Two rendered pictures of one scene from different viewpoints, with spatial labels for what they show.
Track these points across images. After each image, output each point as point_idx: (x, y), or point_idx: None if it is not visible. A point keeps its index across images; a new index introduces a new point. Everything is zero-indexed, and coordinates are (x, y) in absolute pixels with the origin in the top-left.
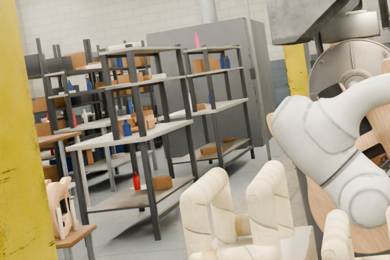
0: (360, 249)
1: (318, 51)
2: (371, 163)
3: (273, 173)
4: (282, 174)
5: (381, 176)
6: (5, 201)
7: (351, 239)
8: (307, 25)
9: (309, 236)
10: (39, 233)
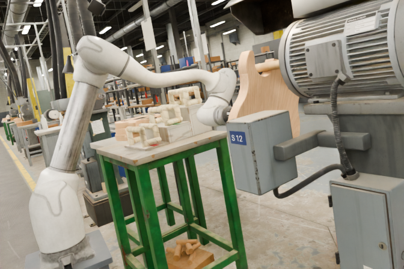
0: None
1: None
2: (207, 102)
3: (174, 90)
4: (180, 91)
5: (202, 107)
6: None
7: (175, 111)
8: (249, 28)
9: (181, 107)
10: None
